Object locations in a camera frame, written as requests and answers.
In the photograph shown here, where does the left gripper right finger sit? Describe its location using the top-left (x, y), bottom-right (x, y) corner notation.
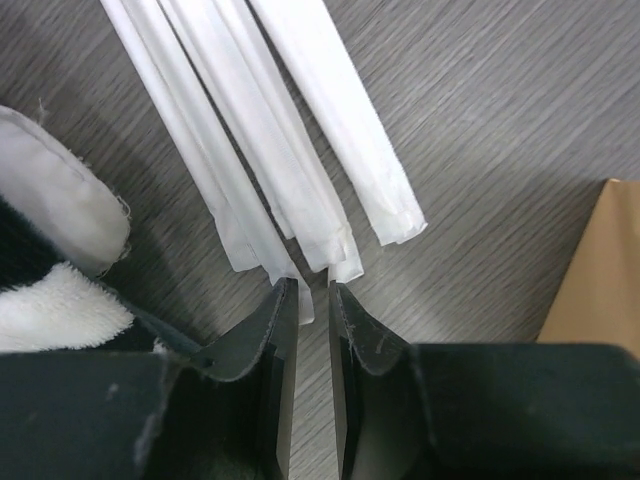
top-left (329, 283), bottom-right (639, 479)

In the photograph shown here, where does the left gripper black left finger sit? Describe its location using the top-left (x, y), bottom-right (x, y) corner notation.
top-left (1, 279), bottom-right (299, 479)

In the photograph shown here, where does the brown paper bag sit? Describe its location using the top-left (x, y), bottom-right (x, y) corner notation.
top-left (538, 179), bottom-right (639, 356)

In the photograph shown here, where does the white straw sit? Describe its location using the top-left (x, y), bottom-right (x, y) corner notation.
top-left (99, 0), bottom-right (281, 284)
top-left (251, 0), bottom-right (427, 245)
top-left (162, 0), bottom-right (364, 283)
top-left (159, 1), bottom-right (315, 324)

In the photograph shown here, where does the zebra print pillow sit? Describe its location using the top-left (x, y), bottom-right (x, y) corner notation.
top-left (0, 102), bottom-right (201, 354)

